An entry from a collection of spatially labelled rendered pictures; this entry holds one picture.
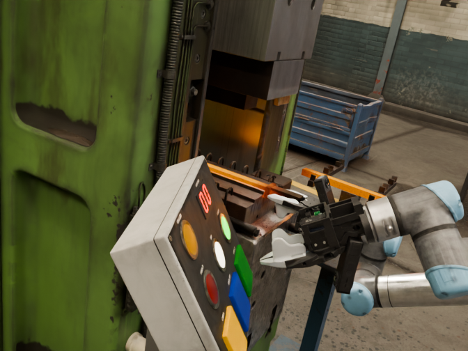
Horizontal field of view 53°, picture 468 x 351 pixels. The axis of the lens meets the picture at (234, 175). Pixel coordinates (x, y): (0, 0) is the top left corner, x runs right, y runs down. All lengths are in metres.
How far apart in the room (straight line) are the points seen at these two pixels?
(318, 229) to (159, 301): 0.33
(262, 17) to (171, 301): 0.69
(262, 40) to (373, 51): 8.22
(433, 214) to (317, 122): 4.25
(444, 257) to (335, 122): 4.22
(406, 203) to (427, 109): 8.12
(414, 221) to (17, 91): 0.94
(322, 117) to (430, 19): 4.34
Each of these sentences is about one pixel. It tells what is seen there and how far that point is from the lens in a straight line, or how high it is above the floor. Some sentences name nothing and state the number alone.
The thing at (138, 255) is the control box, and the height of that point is 1.17.
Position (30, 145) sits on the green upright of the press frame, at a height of 1.08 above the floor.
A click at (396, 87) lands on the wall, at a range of 9.12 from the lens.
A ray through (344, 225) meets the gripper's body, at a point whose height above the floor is 1.14.
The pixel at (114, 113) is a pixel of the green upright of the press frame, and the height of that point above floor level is 1.23.
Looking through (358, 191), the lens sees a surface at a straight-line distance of 1.61.
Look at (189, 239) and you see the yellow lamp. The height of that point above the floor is 1.17.
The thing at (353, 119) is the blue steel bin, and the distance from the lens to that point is 4.92.
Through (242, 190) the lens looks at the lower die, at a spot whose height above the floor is 0.99.
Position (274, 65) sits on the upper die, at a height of 1.36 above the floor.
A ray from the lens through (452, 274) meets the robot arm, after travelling 0.83.
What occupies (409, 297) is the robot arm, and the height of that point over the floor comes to 0.93.
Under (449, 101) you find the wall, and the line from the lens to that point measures 8.85.
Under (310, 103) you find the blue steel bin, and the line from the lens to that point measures 5.09.
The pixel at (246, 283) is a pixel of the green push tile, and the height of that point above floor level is 1.00.
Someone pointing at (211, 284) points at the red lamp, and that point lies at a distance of 0.70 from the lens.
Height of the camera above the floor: 1.49
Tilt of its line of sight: 20 degrees down
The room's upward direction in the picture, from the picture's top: 10 degrees clockwise
